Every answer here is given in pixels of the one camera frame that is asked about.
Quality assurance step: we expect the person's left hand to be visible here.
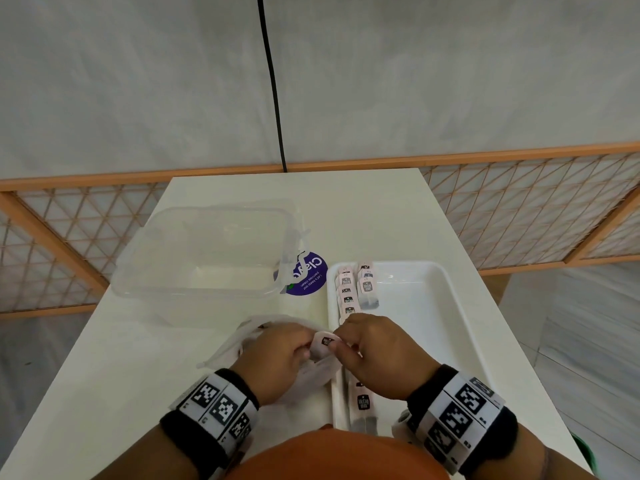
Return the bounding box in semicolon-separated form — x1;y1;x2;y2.
230;322;317;408

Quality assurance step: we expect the person's right hand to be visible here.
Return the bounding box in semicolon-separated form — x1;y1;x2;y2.
332;313;444;401

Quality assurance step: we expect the pink sachet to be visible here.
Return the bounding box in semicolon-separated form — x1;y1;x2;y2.
309;332;346;361

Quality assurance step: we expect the person's left forearm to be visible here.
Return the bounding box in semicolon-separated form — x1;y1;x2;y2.
92;424;221;480

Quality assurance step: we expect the person's right forearm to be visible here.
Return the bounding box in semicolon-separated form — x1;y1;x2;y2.
480;429;577;480

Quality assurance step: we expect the row of pink packets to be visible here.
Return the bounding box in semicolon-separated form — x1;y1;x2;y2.
335;262;382;437

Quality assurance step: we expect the purple round label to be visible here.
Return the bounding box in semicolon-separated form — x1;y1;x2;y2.
283;251;329;298

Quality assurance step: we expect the white plastic tray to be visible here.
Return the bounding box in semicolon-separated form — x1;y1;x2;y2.
326;260;493;438

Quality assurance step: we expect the black wristband with markers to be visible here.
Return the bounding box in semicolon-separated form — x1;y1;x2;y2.
159;368;261;480
404;364;519;478

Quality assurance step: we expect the orange shirt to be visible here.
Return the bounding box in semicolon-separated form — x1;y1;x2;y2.
235;424;453;480

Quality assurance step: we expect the clear plastic container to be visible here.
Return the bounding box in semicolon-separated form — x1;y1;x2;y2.
110;198;312;330

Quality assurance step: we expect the wooden lattice screen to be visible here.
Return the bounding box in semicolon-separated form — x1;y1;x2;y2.
0;142;640;321

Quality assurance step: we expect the green object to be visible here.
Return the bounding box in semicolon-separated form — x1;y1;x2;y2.
573;433;598;471

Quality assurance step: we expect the black cable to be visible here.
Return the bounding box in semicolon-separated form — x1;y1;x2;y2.
256;0;289;173

